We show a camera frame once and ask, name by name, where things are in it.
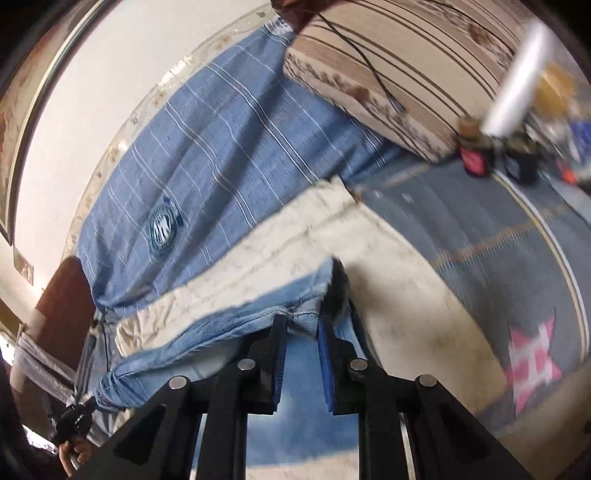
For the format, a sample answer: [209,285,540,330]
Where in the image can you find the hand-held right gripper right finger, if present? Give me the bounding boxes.
[318,302,539,480]

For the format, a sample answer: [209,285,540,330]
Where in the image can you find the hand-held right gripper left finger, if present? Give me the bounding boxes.
[69,315,288,480]

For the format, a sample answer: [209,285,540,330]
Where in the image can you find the light blue denim pants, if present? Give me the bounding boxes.
[95,257,370,467]

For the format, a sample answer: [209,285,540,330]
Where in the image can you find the person's left hand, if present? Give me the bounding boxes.
[58,438,93,478]

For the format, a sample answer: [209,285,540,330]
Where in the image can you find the grey striped cloth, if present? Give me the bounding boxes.
[13,332,80,403]

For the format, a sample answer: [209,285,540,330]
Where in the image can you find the cream leaf print blanket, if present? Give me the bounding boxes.
[115,178,509,480]

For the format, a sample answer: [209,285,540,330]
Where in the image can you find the grey patterned bed sheet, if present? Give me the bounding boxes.
[346,157,591,444]

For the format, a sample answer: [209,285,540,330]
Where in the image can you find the blue striped pillow with emblem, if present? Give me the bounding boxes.
[74,14,402,319]

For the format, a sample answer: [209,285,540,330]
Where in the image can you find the red jar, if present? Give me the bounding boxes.
[457,117,495,178]

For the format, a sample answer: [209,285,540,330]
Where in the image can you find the dark jar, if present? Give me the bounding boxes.
[503,134,543,185]

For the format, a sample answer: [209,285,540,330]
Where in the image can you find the beige striped pillow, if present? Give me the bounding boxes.
[283,0,532,162]

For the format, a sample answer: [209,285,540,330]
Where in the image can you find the white plastic roll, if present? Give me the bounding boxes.
[480,18,550,137]

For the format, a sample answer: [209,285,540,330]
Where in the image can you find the red-brown cloth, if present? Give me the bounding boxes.
[271,0,335,34]

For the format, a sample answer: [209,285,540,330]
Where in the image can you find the wall switch plate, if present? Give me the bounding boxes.
[11,247,36,284]

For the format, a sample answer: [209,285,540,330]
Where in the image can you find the wall picture frame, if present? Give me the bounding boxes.
[0,0,118,245]

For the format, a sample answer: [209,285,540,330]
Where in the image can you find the black cable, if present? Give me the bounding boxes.
[318,13,404,112]

